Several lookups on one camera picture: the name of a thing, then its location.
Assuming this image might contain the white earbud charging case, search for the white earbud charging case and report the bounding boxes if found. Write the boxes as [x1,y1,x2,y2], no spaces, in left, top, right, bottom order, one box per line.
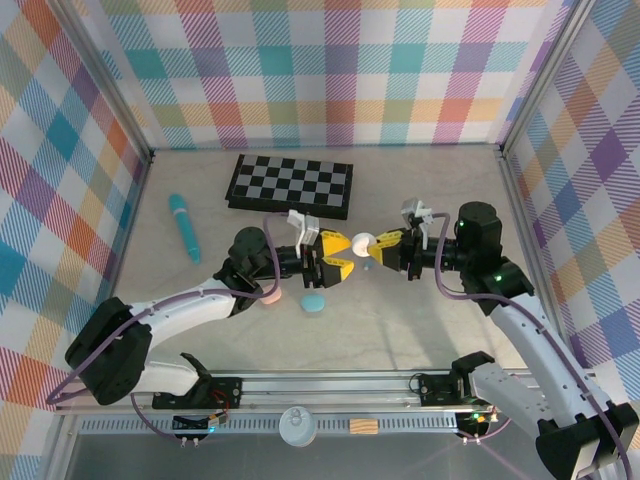
[351,231,375,257]

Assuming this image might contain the black grey folding chessboard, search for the black grey folding chessboard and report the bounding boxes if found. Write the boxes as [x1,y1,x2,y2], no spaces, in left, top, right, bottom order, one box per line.
[223,153,355,221]

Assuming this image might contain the teal marker pen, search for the teal marker pen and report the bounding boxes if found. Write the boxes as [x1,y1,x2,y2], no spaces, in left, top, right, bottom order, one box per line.
[168,193,204,265]

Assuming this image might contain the white round plastic cup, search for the white round plastic cup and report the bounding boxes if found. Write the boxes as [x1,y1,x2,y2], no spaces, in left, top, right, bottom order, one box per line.
[278,405,319,448]

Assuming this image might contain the small electronics board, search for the small electronics board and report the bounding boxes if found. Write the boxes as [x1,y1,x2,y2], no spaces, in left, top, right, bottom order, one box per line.
[171,410,232,435]
[455,408,501,437]

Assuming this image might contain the aluminium frame floor beam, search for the aluminium frame floor beam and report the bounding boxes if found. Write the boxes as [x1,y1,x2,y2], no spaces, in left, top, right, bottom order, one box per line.
[497,147,576,369]
[49,152,154,416]

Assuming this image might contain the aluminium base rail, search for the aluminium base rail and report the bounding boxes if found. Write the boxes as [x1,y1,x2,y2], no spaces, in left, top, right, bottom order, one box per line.
[54,369,546,416]

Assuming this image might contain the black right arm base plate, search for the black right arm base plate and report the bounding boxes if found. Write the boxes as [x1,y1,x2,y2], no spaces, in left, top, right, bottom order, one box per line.
[416,372,481,409]

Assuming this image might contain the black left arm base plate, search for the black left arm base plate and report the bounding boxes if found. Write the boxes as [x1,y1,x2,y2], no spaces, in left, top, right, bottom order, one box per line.
[151,376,245,410]

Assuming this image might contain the aluminium frame post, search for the aluminium frame post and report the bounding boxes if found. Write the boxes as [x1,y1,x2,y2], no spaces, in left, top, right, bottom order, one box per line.
[499,0,596,156]
[59,0,154,166]

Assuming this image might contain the perforated metal cable tray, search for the perforated metal cable tray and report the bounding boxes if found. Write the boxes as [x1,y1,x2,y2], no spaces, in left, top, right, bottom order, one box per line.
[79,417,464,437]

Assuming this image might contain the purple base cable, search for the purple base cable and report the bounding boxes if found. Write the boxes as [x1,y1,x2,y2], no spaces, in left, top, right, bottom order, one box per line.
[129,392,184,444]
[464,417,512,444]

